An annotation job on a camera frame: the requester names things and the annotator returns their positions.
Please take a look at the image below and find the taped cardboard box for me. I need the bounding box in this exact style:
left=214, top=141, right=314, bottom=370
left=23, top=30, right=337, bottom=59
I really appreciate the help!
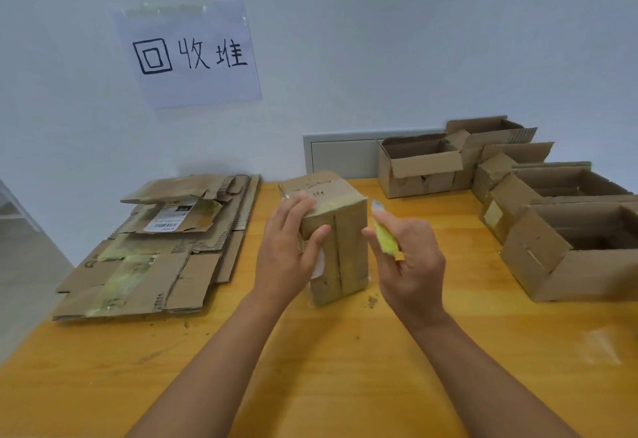
left=277, top=170, right=370, bottom=309

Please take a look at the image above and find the white shelf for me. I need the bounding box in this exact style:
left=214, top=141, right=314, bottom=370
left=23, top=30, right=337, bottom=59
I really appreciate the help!
left=0, top=179, right=42, bottom=235

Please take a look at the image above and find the stack of flattened cardboard boxes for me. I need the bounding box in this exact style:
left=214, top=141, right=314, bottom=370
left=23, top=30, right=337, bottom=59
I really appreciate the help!
left=52, top=174, right=261, bottom=323

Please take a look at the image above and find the large open cardboard box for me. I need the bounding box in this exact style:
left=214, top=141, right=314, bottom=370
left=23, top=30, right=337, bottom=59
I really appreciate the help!
left=479, top=162, right=635, bottom=245
left=499, top=196, right=638, bottom=303

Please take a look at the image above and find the person's left forearm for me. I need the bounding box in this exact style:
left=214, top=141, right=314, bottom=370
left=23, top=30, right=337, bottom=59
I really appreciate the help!
left=125, top=296, right=296, bottom=438

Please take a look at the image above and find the person's right hand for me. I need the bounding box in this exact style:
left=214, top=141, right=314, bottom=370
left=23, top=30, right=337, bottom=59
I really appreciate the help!
left=361, top=211, right=448, bottom=325

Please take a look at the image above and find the white handwritten paper sign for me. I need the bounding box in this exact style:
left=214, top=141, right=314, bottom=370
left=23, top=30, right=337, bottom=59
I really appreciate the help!
left=113, top=0, right=263, bottom=110

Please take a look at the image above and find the person's right forearm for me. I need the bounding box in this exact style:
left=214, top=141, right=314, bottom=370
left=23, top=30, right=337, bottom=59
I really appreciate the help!
left=408, top=309, right=585, bottom=438

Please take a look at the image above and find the white wall access panel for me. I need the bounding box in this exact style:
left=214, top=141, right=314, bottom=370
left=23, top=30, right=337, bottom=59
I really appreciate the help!
left=302, top=128, right=442, bottom=180

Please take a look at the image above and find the person's left hand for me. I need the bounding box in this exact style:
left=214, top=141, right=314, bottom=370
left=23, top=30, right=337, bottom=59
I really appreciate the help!
left=251, top=194, right=332, bottom=305

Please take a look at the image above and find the yellow utility knife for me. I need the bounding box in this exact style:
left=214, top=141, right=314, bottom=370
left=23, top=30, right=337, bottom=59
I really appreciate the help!
left=369, top=198, right=402, bottom=260

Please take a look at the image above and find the small open cardboard box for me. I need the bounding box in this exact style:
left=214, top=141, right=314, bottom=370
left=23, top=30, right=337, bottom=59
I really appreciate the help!
left=445, top=115, right=538, bottom=192
left=377, top=132, right=465, bottom=200
left=471, top=141, right=555, bottom=204

